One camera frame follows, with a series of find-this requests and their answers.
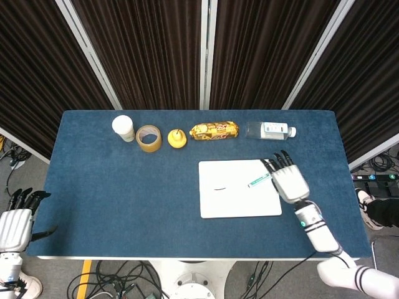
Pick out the black power strip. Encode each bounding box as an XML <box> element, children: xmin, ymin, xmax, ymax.
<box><xmin>351</xmin><ymin>173</ymin><xmax>399</xmax><ymax>182</ymax></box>

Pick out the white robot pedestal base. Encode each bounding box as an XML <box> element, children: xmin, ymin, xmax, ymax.
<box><xmin>145</xmin><ymin>260</ymin><xmax>238</xmax><ymax>299</ymax></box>

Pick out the white partition base rail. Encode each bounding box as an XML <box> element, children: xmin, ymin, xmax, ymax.
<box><xmin>348</xmin><ymin>131</ymin><xmax>399</xmax><ymax>171</ymax></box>
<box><xmin>0</xmin><ymin>126</ymin><xmax>51</xmax><ymax>165</ymax></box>

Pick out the green marker pen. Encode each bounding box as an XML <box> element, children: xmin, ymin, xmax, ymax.
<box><xmin>248</xmin><ymin>173</ymin><xmax>272</xmax><ymax>189</ymax></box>

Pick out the yellow floor tape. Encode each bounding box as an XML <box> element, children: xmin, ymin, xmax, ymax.
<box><xmin>75</xmin><ymin>260</ymin><xmax>94</xmax><ymax>299</ymax></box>

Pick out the dark corrugated partition panel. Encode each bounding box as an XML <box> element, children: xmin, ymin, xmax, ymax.
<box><xmin>70</xmin><ymin>0</ymin><xmax>203</xmax><ymax>110</ymax></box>
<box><xmin>209</xmin><ymin>0</ymin><xmax>341</xmax><ymax>110</ymax></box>
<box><xmin>0</xmin><ymin>0</ymin><xmax>115</xmax><ymax>160</ymax></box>
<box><xmin>291</xmin><ymin>0</ymin><xmax>399</xmax><ymax>163</ymax></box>

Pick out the white partition post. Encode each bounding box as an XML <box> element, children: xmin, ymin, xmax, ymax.
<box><xmin>199</xmin><ymin>0</ymin><xmax>218</xmax><ymax>110</ymax></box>
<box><xmin>55</xmin><ymin>0</ymin><xmax>123</xmax><ymax>111</ymax></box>
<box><xmin>281</xmin><ymin>0</ymin><xmax>357</xmax><ymax>110</ymax></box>

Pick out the clear brown packing tape roll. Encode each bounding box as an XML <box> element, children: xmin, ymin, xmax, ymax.
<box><xmin>135</xmin><ymin>125</ymin><xmax>163</xmax><ymax>154</ymax></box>

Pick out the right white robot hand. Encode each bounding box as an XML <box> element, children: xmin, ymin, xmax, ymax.
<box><xmin>261</xmin><ymin>149</ymin><xmax>310</xmax><ymax>205</ymax></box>

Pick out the white sneaker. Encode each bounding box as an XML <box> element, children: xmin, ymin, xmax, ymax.
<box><xmin>17</xmin><ymin>269</ymin><xmax>43</xmax><ymax>299</ymax></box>
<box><xmin>355</xmin><ymin>187</ymin><xmax>385</xmax><ymax>231</ymax></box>

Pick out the white drawing board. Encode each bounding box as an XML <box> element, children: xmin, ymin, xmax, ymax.
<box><xmin>198</xmin><ymin>159</ymin><xmax>283</xmax><ymax>219</ymax></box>

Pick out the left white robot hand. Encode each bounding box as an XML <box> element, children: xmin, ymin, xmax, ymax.
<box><xmin>0</xmin><ymin>187</ymin><xmax>59</xmax><ymax>254</ymax></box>

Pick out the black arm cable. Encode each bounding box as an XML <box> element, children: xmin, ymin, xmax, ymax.
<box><xmin>273</xmin><ymin>248</ymin><xmax>352</xmax><ymax>299</ymax></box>

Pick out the white paper cup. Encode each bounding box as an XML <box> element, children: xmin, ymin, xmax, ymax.
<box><xmin>112</xmin><ymin>115</ymin><xmax>135</xmax><ymax>134</ymax></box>

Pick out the black floor cable bundle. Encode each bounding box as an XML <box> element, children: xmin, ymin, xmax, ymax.
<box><xmin>66</xmin><ymin>260</ymin><xmax>171</xmax><ymax>299</ymax></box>

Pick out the black trouser leg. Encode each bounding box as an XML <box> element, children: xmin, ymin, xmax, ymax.
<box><xmin>365</xmin><ymin>197</ymin><xmax>399</xmax><ymax>228</ymax></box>

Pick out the blue table cloth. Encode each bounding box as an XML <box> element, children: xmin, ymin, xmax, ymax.
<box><xmin>25</xmin><ymin>109</ymin><xmax>373</xmax><ymax>259</ymax></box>

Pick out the yellow biscuit packet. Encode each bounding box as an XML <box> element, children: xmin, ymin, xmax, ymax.
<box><xmin>189</xmin><ymin>121</ymin><xmax>241</xmax><ymax>141</ymax></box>

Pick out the clear plastic water bottle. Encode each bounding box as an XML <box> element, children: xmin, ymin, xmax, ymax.
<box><xmin>246</xmin><ymin>121</ymin><xmax>297</xmax><ymax>141</ymax></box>

